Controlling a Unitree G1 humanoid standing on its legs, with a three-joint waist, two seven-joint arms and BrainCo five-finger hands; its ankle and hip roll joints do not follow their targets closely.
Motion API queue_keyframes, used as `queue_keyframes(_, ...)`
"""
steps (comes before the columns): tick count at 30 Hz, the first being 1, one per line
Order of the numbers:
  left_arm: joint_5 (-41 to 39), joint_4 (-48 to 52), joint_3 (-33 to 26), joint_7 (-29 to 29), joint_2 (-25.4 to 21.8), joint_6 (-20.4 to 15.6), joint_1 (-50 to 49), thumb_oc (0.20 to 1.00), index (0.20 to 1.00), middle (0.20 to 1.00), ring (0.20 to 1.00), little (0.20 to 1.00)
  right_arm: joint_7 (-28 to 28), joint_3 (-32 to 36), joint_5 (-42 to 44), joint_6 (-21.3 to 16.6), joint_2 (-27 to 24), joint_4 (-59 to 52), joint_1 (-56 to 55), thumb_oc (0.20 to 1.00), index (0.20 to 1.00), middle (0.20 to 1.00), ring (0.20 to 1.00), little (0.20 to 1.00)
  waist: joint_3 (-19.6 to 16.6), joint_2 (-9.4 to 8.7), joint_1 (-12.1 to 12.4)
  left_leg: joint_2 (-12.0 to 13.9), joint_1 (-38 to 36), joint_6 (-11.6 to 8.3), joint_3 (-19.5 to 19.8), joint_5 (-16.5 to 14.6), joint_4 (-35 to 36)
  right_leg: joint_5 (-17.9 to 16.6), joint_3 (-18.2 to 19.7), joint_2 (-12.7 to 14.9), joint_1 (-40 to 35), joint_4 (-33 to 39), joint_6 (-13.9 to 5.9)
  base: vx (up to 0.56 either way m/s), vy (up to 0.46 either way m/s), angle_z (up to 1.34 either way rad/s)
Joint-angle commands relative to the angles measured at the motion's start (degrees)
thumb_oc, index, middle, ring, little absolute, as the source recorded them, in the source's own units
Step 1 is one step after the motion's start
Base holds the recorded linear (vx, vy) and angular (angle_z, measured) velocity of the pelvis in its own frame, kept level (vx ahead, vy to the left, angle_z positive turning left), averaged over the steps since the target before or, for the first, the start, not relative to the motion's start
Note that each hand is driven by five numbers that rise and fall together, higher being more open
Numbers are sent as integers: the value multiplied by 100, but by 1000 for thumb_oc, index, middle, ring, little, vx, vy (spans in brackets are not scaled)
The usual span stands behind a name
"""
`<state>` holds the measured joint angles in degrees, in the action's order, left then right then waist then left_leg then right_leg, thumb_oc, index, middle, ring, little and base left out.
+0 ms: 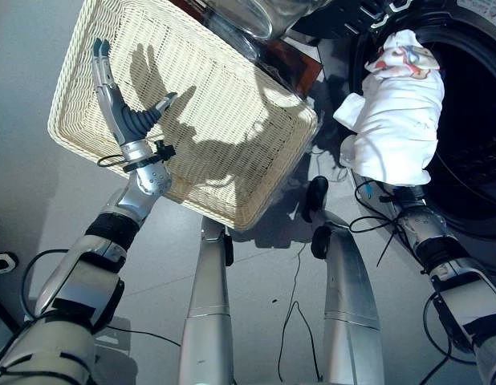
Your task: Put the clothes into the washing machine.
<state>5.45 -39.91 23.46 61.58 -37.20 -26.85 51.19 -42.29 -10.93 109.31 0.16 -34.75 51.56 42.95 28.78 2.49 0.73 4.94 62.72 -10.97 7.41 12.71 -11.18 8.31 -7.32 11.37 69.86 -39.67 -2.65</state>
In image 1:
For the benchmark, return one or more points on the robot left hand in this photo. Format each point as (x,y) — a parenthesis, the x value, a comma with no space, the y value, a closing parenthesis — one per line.
(125,120)

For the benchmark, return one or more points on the white printed garment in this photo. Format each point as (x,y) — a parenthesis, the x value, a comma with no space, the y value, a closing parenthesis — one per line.
(396,120)

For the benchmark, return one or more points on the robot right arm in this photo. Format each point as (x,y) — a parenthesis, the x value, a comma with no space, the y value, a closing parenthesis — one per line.
(458,276)

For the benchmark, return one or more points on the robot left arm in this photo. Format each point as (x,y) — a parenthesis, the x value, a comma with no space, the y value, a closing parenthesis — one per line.
(75,280)

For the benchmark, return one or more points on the washing machine glass door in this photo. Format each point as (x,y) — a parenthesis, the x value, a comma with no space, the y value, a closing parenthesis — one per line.
(256,16)

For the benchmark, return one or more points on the cream wicker laundry basket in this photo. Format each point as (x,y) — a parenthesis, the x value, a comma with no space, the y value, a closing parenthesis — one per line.
(216,132)

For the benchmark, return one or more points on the dark brown glossy cabinet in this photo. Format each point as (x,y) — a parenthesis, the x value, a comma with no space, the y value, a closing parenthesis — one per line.
(290,64)

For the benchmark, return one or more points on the robot left leg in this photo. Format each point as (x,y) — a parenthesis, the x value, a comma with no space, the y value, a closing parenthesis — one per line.
(210,301)

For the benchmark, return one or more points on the robot leg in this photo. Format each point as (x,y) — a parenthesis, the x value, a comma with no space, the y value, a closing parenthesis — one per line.
(210,301)
(350,288)

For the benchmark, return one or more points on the black furniture leg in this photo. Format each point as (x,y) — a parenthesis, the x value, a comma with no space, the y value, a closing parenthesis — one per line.
(1,317)

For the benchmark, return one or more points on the robot right leg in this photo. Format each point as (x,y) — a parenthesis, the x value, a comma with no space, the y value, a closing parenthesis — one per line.
(350,288)

